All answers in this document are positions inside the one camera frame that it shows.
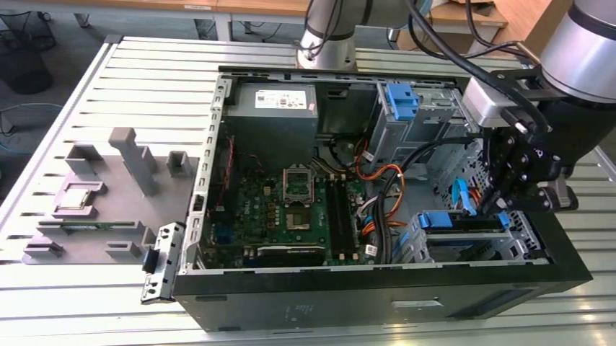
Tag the black PC case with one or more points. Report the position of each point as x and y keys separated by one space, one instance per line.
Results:
x=337 y=299

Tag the black plastic fan shroud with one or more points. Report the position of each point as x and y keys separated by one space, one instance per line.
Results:
x=347 y=115

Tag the black graphics card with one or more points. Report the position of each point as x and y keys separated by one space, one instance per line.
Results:
x=289 y=251

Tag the wooden cabinet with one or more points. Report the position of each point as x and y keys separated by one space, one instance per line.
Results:
x=539 y=18

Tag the blue plastic drive latch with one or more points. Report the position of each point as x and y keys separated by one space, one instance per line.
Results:
x=402 y=102

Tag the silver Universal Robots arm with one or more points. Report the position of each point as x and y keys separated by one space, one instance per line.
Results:
x=578 y=54

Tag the grey parts rack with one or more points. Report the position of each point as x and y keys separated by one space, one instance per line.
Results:
x=125 y=216

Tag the wooden top desk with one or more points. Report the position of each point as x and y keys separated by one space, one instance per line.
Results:
x=448 y=16

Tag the black trash bin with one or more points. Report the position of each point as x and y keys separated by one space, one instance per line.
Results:
x=29 y=72

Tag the grey desk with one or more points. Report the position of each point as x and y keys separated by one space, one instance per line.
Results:
x=145 y=7

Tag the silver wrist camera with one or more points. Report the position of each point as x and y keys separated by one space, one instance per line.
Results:
x=486 y=104

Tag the silver CPU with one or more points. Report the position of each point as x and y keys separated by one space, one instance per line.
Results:
x=74 y=199

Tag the silver slot bracket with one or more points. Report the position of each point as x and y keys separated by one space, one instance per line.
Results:
x=166 y=259

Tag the green RAM stick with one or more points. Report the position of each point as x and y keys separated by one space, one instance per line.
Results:
x=87 y=227

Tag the CPU socket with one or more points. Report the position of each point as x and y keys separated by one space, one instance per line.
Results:
x=300 y=220

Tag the hard disk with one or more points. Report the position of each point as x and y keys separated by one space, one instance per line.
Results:
x=462 y=224

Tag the grey power supply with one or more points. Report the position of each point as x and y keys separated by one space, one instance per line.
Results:
x=280 y=122

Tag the green motherboard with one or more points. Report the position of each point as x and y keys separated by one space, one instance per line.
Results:
x=256 y=216

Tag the silver disk bay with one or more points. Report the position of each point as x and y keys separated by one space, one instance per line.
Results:
x=462 y=236

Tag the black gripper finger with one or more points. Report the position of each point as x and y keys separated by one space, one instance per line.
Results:
x=506 y=169
x=548 y=198

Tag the black RAM slot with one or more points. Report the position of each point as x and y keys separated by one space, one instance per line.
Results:
x=332 y=216
x=345 y=216

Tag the silver optical drive cage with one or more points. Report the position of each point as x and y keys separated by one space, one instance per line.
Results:
x=389 y=137

